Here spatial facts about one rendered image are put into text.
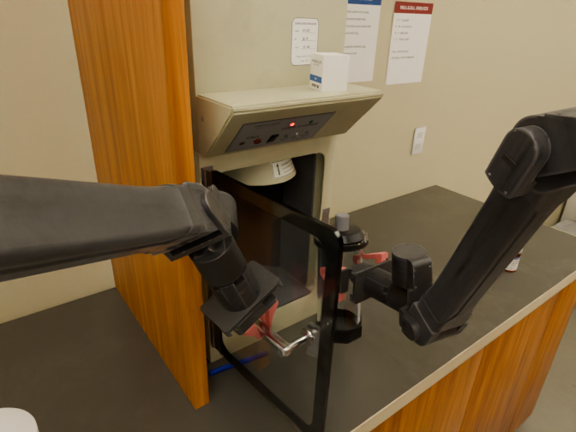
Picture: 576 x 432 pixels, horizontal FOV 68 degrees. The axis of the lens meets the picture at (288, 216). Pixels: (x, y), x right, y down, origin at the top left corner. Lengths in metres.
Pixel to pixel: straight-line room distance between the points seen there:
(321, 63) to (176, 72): 0.27
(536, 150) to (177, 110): 0.43
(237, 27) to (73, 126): 0.52
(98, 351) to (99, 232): 0.78
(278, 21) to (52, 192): 0.58
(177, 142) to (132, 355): 0.57
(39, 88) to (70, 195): 0.80
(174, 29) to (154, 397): 0.68
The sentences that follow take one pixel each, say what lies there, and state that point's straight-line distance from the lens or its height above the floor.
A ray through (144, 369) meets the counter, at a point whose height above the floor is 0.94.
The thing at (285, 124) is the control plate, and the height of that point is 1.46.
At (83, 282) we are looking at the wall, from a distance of 1.28.
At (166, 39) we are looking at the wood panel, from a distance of 0.60.
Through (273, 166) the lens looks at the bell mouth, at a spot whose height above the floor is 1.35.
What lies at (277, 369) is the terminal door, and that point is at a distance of 0.77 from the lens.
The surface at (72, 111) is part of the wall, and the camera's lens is 1.12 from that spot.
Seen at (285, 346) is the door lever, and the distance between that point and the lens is 0.63.
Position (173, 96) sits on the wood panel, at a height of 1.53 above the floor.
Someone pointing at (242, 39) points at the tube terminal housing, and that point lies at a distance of 0.76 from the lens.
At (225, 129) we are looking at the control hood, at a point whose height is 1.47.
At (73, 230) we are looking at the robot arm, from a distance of 0.29.
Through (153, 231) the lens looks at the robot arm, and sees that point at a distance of 0.37.
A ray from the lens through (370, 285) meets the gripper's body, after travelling 0.82.
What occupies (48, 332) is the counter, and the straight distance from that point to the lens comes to 1.18.
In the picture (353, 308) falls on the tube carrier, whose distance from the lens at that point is 0.91.
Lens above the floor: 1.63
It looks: 26 degrees down
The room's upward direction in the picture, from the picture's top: 2 degrees clockwise
